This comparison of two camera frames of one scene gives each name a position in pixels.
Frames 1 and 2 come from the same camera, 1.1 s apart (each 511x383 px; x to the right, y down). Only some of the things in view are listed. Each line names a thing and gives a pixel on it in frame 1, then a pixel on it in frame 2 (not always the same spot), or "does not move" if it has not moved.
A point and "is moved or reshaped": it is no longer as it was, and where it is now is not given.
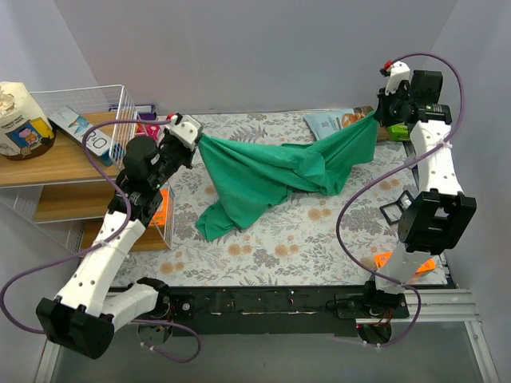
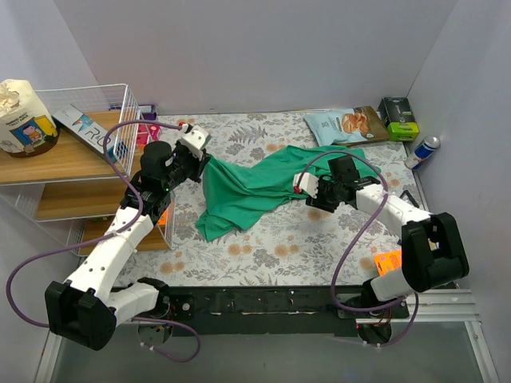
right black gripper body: (386, 110) to (318, 199)
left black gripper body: (185, 152) to (196, 163)
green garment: (246, 183) is moved or reshaped
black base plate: (298, 310) does not move
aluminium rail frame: (445, 306) does not move
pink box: (148, 129) does not move
